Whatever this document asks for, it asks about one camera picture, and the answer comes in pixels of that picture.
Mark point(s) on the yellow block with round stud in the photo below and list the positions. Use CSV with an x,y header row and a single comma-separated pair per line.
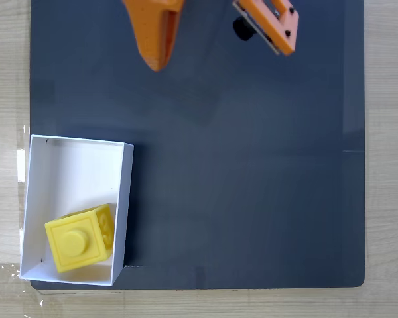
x,y
76,243

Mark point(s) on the white open cardboard box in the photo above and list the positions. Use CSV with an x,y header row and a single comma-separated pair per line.
x,y
79,172

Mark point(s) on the white tape piece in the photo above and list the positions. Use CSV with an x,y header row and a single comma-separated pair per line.
x,y
21,165

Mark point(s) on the dark grey table mat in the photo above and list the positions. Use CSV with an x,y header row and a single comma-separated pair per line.
x,y
252,198

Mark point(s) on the clear tape sheet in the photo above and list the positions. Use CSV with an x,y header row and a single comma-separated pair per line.
x,y
6,278

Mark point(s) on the orange camera mount, black lens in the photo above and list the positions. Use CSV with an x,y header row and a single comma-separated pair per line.
x,y
278,26

